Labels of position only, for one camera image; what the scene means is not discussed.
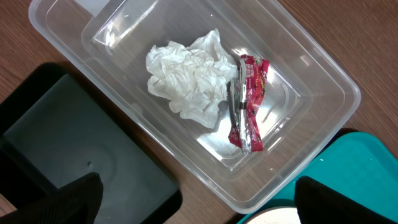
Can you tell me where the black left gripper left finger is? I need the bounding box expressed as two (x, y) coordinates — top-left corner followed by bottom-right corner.
(1, 172), (103, 224)

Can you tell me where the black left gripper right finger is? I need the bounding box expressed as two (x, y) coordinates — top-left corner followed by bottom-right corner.
(294, 176), (395, 224)

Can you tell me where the large pink plate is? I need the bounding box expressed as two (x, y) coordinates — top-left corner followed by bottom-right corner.
(244, 207), (301, 224)

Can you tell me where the red snack wrapper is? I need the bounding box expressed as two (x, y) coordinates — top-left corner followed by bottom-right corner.
(228, 54), (269, 154)

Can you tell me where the white tissue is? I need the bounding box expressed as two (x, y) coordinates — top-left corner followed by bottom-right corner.
(146, 29), (238, 129)

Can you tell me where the teal plastic tray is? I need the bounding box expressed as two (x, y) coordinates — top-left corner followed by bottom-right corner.
(238, 132), (397, 224)

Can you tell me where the black tray bin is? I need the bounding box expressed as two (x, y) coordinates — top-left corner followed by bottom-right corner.
(1, 62), (183, 223)

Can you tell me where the clear plastic bin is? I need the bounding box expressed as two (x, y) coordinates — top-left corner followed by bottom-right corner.
(29, 0), (361, 213)

